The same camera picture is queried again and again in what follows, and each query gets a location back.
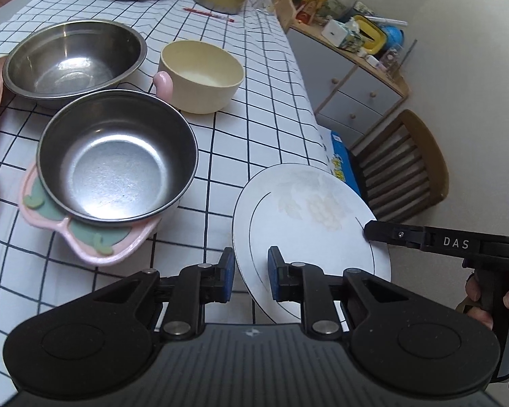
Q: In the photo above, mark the yellow plastic container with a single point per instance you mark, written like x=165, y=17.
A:
x=371, y=29

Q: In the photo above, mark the blue flat box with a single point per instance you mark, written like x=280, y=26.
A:
x=343, y=161

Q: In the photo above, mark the wooden tray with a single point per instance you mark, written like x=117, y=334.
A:
x=285, y=8

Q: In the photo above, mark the red pen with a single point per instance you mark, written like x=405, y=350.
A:
x=208, y=13

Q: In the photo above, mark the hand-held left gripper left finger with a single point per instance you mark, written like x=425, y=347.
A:
x=227, y=276

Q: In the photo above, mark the grey corner cabinet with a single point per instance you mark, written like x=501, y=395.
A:
x=343, y=76

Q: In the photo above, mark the white checkered tablecloth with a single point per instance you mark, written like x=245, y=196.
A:
x=254, y=135

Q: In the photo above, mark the cream bowl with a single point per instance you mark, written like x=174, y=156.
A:
x=201, y=76

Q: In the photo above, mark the thin dark stick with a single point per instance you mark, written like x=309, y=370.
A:
x=408, y=59

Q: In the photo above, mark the white marker pen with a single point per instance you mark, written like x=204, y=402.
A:
x=388, y=20

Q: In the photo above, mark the pink strawberry-shaped plate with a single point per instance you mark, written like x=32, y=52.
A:
x=89, y=249

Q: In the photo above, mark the brown wooden chair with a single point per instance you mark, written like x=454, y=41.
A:
x=426, y=144

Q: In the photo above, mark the small white bottle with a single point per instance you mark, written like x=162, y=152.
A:
x=370, y=57

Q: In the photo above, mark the person's right hand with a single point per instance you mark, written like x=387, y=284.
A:
x=474, y=290

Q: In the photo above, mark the white floral plate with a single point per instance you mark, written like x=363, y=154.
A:
x=305, y=237

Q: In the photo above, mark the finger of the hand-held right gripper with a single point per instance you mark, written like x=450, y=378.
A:
x=390, y=233

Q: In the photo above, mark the white tissue box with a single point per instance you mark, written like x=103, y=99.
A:
x=334, y=32

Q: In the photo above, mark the deep stainless steel bowl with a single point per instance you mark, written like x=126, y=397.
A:
x=114, y=169

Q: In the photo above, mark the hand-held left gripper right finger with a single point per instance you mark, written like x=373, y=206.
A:
x=275, y=276

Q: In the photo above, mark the wide stainless steel bowl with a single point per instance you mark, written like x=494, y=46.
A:
x=68, y=63

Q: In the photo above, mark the blue round container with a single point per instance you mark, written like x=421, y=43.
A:
x=393, y=36

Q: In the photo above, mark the orange drink bottle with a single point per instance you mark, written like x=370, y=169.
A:
x=314, y=2

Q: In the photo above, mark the clear glass jar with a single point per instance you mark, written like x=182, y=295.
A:
x=389, y=58

